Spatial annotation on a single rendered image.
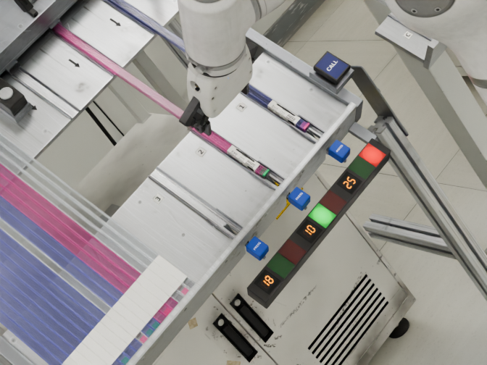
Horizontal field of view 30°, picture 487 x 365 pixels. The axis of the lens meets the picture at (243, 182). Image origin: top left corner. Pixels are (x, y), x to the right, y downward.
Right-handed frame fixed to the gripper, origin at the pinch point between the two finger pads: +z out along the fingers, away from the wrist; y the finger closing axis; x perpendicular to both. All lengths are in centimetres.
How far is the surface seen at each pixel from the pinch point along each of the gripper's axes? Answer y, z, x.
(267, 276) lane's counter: -13.4, 15.0, -19.5
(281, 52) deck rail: 20.2, 13.5, 3.8
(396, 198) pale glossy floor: 52, 114, -13
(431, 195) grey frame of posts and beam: 22.3, 32.5, -30.1
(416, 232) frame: 23, 54, -30
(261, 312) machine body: -9, 60, -14
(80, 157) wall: 22, 181, 98
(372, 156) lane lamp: 14.0, 14.9, -20.3
